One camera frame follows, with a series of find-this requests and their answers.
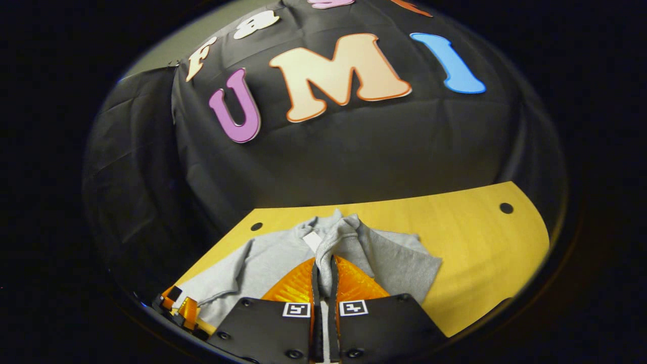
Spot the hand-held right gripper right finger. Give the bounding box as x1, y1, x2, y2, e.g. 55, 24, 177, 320
329, 254, 448, 364

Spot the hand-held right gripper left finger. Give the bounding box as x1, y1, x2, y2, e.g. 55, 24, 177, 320
207, 257, 324, 364

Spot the grey sweatshirt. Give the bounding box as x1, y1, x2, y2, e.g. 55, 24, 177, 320
177, 209, 443, 329

